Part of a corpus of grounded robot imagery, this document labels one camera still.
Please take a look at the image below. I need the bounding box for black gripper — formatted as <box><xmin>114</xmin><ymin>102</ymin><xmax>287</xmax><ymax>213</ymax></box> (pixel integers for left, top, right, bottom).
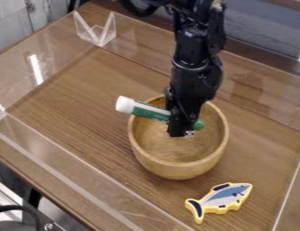
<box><xmin>164</xmin><ymin>55</ymin><xmax>225</xmax><ymax>138</ymax></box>

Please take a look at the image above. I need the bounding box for green white marker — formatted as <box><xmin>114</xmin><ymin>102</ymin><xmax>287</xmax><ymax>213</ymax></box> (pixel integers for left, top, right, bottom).
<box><xmin>116</xmin><ymin>96</ymin><xmax>205</xmax><ymax>130</ymax></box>

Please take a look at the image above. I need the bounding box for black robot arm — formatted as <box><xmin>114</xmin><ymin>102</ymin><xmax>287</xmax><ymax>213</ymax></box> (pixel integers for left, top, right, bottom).
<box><xmin>120</xmin><ymin>0</ymin><xmax>227</xmax><ymax>137</ymax></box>

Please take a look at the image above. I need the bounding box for brown wooden bowl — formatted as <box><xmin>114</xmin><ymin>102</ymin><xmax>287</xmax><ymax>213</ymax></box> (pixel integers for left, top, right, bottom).
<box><xmin>129</xmin><ymin>102</ymin><xmax>231</xmax><ymax>180</ymax></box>

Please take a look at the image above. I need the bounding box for yellow blue fish toy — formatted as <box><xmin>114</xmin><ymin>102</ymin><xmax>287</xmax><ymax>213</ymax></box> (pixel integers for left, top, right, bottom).
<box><xmin>185</xmin><ymin>182</ymin><xmax>253</xmax><ymax>224</ymax></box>

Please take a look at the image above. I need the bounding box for clear acrylic tray wall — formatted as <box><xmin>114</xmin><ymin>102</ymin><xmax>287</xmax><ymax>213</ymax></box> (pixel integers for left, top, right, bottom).
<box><xmin>0</xmin><ymin>112</ymin><xmax>193</xmax><ymax>231</ymax></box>

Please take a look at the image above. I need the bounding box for black cable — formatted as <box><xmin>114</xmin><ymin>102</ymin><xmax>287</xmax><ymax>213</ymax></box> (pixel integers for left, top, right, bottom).
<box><xmin>0</xmin><ymin>203</ymin><xmax>41</xmax><ymax>231</ymax></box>

